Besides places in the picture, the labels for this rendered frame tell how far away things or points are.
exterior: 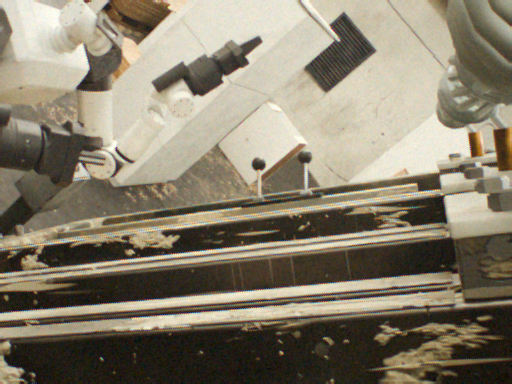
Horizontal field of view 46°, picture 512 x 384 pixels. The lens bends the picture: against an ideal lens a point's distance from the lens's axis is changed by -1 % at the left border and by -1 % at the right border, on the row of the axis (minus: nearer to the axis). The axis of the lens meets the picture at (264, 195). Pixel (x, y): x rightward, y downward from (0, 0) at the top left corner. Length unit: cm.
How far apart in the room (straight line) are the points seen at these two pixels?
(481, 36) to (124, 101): 397
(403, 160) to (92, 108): 375
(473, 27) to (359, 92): 939
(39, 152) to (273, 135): 548
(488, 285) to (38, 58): 115
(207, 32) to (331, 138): 590
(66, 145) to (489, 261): 93
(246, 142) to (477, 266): 633
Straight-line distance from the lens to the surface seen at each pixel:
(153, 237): 84
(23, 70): 131
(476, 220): 23
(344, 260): 44
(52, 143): 111
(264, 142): 650
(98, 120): 159
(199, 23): 397
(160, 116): 161
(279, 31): 378
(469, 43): 21
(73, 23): 130
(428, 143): 505
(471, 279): 26
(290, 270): 45
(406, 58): 958
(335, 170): 960
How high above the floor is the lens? 181
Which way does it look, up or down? 15 degrees down
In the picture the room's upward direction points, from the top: 51 degrees clockwise
